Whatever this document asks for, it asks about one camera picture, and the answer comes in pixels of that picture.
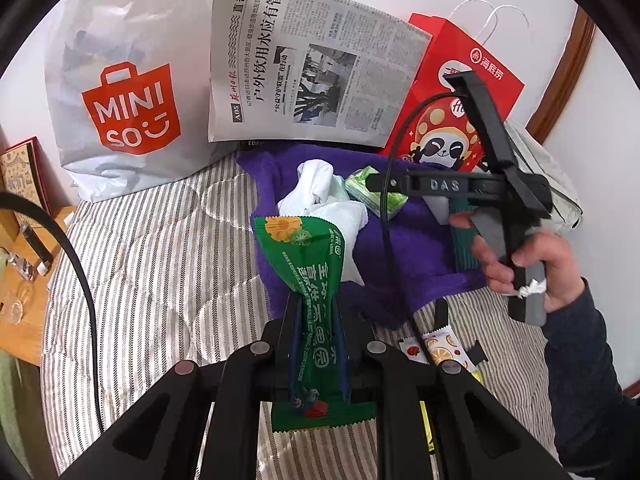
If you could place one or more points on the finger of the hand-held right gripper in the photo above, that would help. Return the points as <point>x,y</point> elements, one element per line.
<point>395,184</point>

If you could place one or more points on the person's right forearm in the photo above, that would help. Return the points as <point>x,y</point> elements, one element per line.
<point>585,375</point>

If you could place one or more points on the patterned book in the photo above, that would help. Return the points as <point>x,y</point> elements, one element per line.
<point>20,175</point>

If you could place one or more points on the person's right hand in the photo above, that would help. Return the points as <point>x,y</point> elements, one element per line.
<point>555,265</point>

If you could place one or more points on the green tissue pack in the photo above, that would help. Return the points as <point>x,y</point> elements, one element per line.
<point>380,202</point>

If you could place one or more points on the white waist bag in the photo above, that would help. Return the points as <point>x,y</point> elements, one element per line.
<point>555,170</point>

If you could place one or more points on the wooden door frame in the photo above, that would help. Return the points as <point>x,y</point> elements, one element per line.
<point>565,75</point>

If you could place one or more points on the white sponge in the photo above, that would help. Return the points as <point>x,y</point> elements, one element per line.
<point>439,210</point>

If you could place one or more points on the white cloth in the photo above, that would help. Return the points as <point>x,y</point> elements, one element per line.
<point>345,220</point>

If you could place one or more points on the green blanket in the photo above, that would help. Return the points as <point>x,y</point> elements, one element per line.
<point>15,395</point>

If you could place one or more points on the newspaper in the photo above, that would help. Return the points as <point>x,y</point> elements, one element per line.
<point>310,60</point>

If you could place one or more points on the black box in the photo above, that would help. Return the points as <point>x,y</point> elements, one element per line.
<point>260,144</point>

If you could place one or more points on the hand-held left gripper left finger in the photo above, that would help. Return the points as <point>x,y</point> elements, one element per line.
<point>290,330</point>

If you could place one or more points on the red paper bag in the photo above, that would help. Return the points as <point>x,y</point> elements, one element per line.
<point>450,130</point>

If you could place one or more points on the purple towel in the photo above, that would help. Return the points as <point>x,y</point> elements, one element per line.
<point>405,260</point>

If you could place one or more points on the small glass bottle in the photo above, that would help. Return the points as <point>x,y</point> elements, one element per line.
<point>21,266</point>

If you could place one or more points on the black stick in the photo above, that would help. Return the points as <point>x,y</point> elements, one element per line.
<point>36,250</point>

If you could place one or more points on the teal ribbed cloth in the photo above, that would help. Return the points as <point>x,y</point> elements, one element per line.
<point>465,250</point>

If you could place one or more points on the wooden nightstand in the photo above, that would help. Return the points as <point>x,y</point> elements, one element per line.
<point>45,320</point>

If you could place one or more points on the fruit print packet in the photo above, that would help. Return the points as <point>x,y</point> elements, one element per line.
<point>445,347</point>

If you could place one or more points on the pale green cloth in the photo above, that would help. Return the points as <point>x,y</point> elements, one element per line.
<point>337,189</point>

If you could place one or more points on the drinking glass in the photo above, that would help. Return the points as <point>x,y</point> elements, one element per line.
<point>14,305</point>

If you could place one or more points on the white plastic shopping bag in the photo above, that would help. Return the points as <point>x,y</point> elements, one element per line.
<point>125,60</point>

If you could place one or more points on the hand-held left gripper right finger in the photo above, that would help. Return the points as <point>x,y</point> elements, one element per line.
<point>346,360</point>

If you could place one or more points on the green snack packet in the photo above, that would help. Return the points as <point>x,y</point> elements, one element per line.
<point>315,270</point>

